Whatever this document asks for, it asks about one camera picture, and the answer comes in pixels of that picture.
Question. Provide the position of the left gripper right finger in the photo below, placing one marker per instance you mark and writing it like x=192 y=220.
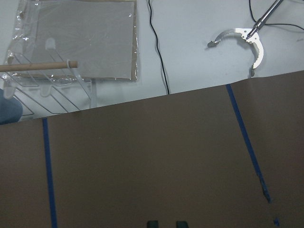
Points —
x=181 y=224

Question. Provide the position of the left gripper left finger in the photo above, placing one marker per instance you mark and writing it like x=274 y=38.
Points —
x=152 y=224

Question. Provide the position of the wooden dowel stick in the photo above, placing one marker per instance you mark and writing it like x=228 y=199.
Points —
x=39 y=66

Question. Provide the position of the clear plastic bag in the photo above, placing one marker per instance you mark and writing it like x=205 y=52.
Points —
x=101 y=35

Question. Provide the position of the white reacher grabber stick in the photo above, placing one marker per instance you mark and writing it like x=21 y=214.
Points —
x=250 y=36

